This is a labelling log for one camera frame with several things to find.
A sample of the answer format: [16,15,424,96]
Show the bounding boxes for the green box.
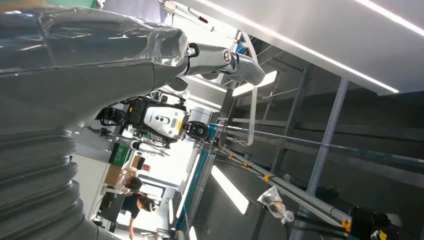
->
[108,143,133,168]

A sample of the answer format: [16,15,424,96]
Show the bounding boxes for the cardboard box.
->
[103,164,124,186]

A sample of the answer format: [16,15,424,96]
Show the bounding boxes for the person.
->
[120,193,157,240]
[124,176,144,194]

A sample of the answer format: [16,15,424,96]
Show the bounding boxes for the ribbed grey left arm sleeve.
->
[0,129,122,240]

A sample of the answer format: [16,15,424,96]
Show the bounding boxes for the blue column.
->
[174,125,218,233]

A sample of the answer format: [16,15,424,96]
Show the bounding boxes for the rectangular ceiling light panel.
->
[231,70,278,98]
[210,165,250,216]

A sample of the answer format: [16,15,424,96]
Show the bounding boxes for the long ceiling light strip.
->
[198,0,400,95]

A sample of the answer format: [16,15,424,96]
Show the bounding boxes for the thin metal rod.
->
[211,123,424,164]

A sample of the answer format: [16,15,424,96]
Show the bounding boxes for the clear plastic bag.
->
[256,185,295,225]

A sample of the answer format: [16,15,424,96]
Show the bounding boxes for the diagonal metal beam yellow clips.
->
[211,145,353,228]

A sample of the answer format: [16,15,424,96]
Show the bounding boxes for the grey metal pole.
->
[290,78,350,240]

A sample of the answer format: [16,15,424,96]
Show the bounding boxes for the black device yellow parts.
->
[341,205,400,240]

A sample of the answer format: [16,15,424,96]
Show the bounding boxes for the white curved frame bar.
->
[239,31,260,147]

